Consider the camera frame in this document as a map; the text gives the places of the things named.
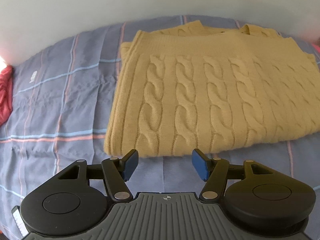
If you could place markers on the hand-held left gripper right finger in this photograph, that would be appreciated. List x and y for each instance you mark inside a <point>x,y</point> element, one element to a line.
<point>200,166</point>

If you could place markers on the red cloth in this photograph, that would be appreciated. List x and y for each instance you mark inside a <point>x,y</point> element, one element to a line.
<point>5,95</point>

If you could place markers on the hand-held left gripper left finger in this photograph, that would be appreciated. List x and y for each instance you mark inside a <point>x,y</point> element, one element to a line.
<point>131,166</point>

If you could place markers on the blue plaid bed sheet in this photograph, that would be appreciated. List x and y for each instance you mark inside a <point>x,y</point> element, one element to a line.
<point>55,110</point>

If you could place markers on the pink blanket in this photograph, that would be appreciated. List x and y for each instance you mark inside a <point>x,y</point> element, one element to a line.
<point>315,47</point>

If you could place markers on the black smartphone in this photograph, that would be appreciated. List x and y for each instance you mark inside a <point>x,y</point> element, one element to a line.
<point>19,222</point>

